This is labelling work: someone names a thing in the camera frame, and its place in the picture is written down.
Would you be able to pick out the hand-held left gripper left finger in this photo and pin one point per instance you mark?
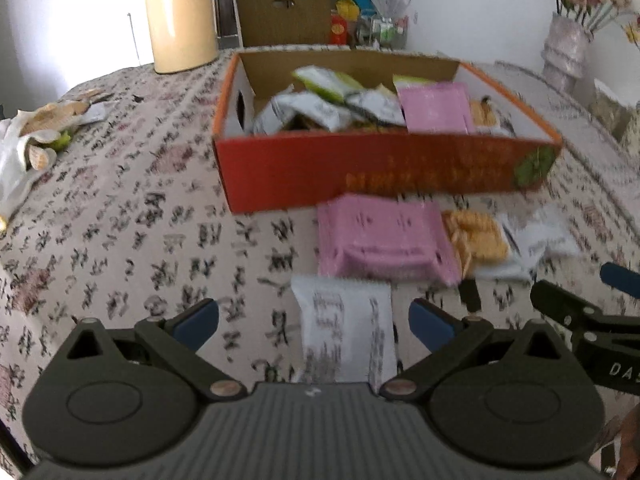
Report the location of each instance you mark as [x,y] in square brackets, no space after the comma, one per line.
[200,320]

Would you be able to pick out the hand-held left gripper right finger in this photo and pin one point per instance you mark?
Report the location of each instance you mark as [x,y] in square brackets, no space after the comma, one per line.
[431,322]

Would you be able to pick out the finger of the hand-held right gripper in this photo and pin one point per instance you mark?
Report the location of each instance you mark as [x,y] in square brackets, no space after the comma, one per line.
[622,277]
[565,307]

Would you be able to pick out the small white snack packet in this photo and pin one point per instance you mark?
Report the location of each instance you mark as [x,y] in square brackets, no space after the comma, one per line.
[540,240]
[345,325]
[305,110]

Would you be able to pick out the red cardboard box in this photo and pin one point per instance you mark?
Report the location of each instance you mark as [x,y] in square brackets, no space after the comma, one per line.
[310,170]

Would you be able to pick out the long green white snack packet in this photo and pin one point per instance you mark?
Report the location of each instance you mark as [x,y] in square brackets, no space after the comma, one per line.
[325,82]

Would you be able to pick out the person's right forearm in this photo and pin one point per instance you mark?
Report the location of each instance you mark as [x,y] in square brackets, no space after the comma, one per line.
[631,445]

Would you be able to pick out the cracker snack packet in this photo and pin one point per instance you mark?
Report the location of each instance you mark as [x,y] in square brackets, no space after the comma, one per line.
[475,237]
[485,112]

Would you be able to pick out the grey quilted cover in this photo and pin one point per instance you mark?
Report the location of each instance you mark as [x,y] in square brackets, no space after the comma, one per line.
[585,130]

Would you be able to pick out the clear bag of dried goods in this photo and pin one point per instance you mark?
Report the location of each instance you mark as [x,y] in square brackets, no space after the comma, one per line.
[609,100]

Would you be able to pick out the silver grey snack packet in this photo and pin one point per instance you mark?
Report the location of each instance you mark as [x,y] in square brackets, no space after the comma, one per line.
[377,105]

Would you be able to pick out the small white sachet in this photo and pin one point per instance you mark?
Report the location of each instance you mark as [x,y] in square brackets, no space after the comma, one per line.
[99,112]

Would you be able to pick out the pink ribbed vase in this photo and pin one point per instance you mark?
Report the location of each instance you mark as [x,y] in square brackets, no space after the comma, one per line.
[565,50]

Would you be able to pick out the short green snack packet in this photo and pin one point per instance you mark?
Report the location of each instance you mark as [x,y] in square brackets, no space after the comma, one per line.
[412,81]

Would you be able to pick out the thin white pole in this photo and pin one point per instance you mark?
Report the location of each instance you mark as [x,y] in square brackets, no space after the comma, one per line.
[133,40]

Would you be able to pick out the yellow thermos jug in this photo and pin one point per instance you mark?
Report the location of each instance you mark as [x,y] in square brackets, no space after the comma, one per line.
[180,25]

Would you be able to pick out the red gift box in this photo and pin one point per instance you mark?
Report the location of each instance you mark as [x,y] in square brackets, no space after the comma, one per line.
[339,30]

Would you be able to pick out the yellow plastic bag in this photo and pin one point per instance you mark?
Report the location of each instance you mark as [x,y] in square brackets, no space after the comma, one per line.
[346,11]

